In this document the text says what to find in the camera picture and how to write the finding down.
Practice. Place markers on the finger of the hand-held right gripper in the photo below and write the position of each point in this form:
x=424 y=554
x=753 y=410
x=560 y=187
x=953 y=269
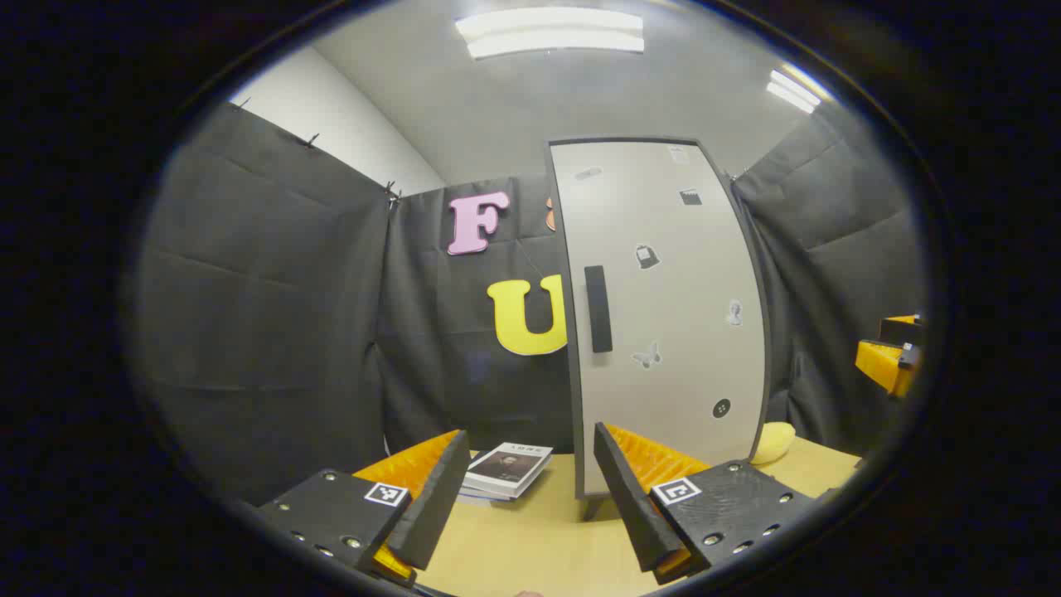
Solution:
x=903 y=330
x=883 y=365

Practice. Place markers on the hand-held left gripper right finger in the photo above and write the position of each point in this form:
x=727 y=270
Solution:
x=634 y=506

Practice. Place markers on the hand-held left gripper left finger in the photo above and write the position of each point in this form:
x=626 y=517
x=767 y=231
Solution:
x=435 y=506

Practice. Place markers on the grey cabinet door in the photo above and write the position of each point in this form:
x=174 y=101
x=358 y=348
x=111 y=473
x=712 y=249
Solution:
x=663 y=290

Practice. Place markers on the stack of magazines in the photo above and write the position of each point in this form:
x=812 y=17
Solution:
x=507 y=468

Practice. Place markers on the yellow plush toy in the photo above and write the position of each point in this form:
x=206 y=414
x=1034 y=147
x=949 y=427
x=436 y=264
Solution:
x=772 y=444

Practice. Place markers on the black backdrop cloth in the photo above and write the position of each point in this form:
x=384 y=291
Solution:
x=265 y=315

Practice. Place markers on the small ceiling light panel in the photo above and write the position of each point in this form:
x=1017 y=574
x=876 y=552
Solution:
x=793 y=91

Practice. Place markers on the small metal cloth clip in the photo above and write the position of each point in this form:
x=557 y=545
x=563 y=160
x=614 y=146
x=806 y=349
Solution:
x=393 y=196

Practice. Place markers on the large ceiling light panel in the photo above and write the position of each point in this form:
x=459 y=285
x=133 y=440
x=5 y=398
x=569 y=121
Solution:
x=551 y=33

